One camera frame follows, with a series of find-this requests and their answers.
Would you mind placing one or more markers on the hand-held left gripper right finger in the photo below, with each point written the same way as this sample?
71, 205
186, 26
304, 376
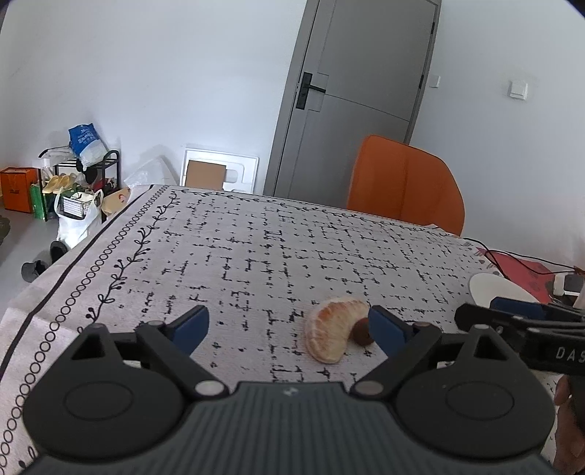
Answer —
388, 331

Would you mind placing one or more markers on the curved peeled pomelo segment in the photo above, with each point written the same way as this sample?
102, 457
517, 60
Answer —
329, 333

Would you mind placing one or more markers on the clear plastic sheet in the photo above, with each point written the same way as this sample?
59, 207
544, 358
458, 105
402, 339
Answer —
153, 172

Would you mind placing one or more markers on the small dark red fruit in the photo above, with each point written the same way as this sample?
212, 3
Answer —
362, 332

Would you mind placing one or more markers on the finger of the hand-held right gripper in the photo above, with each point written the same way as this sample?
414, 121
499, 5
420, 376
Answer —
516, 308
484, 317

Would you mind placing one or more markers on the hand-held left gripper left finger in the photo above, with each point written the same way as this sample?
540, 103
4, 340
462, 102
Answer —
192, 326

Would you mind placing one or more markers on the brown cardboard sheet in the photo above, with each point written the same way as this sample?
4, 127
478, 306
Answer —
205, 174

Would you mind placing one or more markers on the green bag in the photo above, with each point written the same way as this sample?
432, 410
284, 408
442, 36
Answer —
39, 203

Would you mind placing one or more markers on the white plate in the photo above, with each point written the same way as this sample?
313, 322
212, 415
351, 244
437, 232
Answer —
493, 287

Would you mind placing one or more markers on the yellow slipper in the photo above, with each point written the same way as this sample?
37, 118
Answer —
51, 185
67, 181

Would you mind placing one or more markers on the blue and white bag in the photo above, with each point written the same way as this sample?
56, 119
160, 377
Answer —
87, 144

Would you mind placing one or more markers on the white plastic bag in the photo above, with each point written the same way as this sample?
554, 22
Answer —
75, 228

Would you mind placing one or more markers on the black shoe rack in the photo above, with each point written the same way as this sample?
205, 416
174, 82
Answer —
113, 169

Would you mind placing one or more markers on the small white wall switch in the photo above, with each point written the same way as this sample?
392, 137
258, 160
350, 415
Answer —
434, 81

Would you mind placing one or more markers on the white foam board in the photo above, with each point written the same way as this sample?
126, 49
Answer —
242, 173

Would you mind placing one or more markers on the beige bag with red print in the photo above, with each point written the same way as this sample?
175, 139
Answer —
116, 201

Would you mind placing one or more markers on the person's right hand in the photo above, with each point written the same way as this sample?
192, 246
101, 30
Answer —
571, 411

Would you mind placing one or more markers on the grey patterned tablecloth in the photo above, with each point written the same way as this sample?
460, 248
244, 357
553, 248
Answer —
274, 255

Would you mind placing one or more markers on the red mat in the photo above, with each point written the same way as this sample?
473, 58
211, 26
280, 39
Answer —
521, 269

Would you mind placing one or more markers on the grey door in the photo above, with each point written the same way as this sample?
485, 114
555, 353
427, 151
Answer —
365, 68

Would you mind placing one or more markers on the black slipper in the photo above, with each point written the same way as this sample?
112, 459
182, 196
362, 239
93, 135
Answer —
58, 251
34, 270

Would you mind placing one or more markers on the orange chair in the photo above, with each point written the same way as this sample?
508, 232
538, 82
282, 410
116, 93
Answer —
402, 182

